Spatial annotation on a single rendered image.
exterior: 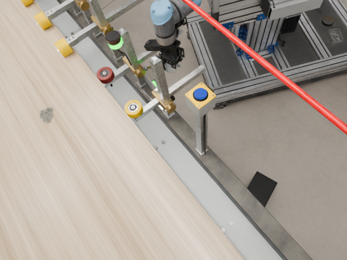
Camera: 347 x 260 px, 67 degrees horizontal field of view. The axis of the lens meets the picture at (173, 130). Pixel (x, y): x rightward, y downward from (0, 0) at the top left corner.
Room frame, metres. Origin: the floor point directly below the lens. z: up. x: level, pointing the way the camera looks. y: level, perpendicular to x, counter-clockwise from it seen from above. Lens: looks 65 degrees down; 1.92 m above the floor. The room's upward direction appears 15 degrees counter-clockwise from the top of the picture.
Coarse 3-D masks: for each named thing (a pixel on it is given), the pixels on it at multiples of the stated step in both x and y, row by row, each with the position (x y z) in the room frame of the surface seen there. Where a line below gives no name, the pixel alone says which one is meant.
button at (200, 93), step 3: (195, 90) 0.43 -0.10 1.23; (198, 90) 0.42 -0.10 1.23; (201, 90) 0.42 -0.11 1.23; (204, 90) 0.42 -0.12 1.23; (195, 93) 0.42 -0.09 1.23; (198, 93) 0.41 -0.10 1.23; (201, 93) 0.41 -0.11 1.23; (204, 93) 0.41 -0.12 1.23; (195, 96) 0.41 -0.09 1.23; (198, 96) 0.40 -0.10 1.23; (201, 96) 0.40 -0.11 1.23; (204, 96) 0.40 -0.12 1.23; (198, 99) 0.40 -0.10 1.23; (201, 99) 0.39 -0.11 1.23
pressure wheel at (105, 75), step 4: (104, 68) 0.88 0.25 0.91; (108, 68) 0.87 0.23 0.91; (100, 72) 0.87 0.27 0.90; (104, 72) 0.85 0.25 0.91; (108, 72) 0.85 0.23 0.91; (112, 72) 0.85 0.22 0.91; (100, 76) 0.84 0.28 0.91; (104, 76) 0.83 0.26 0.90; (108, 76) 0.83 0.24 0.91; (112, 76) 0.83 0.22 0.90; (100, 80) 0.83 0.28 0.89; (104, 80) 0.81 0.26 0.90; (108, 80) 0.81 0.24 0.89; (112, 80) 0.82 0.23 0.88
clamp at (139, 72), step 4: (124, 56) 0.95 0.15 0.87; (124, 60) 0.93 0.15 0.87; (128, 64) 0.90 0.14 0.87; (140, 64) 0.88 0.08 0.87; (132, 68) 0.87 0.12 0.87; (140, 68) 0.86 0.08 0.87; (132, 72) 0.88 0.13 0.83; (136, 72) 0.84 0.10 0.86; (140, 72) 0.84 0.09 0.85; (144, 72) 0.84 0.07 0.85; (136, 76) 0.84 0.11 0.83; (140, 76) 0.83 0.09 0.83
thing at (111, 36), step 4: (108, 32) 0.88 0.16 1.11; (112, 32) 0.87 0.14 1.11; (116, 32) 0.87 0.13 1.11; (108, 36) 0.86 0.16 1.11; (112, 36) 0.85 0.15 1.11; (116, 36) 0.85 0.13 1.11; (108, 40) 0.84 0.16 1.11; (112, 40) 0.83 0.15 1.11; (116, 44) 0.83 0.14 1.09; (128, 60) 0.86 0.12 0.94
